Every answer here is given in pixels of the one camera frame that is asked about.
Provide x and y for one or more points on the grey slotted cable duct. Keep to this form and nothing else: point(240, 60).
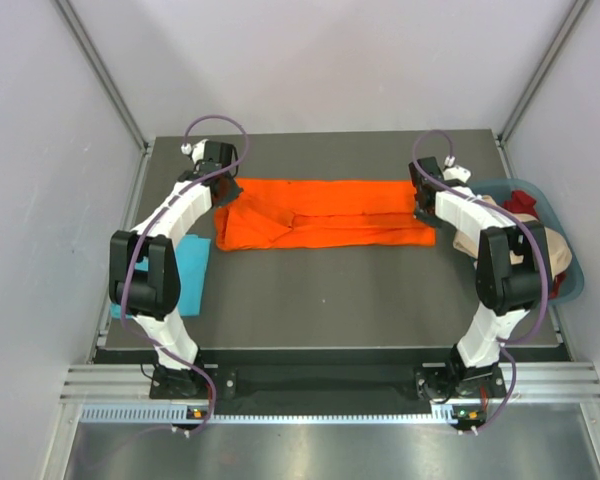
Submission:
point(181, 414)

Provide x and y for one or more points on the beige t-shirt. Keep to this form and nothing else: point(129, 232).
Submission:
point(560, 255)

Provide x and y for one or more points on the dark red t-shirt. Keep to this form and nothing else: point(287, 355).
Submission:
point(521, 202)

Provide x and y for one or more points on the folded light blue t-shirt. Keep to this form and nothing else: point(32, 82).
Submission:
point(192, 275)

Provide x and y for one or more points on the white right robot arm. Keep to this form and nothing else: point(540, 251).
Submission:
point(512, 271)

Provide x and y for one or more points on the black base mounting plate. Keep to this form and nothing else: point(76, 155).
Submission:
point(431, 384)

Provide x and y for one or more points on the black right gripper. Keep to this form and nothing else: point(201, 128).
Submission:
point(431, 221)

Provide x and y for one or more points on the orange t-shirt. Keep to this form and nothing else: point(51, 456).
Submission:
point(313, 214)

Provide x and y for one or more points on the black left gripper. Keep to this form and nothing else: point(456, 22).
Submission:
point(230, 195)

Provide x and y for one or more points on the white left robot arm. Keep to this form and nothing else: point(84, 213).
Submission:
point(188, 201)

